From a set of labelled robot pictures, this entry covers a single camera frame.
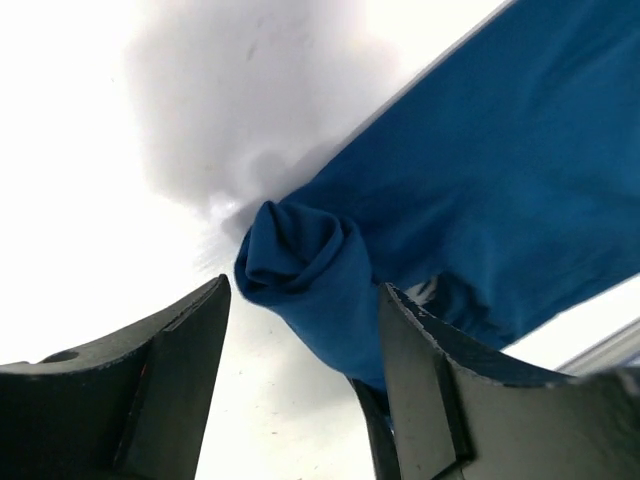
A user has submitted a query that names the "aluminium frame rail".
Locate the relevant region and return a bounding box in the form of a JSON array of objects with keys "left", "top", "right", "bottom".
[{"left": 557, "top": 319, "right": 640, "bottom": 376}]

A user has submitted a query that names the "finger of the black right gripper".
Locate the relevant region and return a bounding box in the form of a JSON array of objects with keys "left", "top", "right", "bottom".
[{"left": 349, "top": 379, "right": 400, "bottom": 480}]

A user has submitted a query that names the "dark blue t shirt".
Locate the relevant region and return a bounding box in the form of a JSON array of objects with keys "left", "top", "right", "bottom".
[{"left": 234, "top": 1, "right": 639, "bottom": 395}]

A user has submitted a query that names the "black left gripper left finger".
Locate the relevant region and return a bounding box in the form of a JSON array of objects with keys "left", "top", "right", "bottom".
[{"left": 1, "top": 276, "right": 231, "bottom": 479}]

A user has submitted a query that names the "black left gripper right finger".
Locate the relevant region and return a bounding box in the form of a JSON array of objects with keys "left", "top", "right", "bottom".
[{"left": 379, "top": 285, "right": 639, "bottom": 479}]

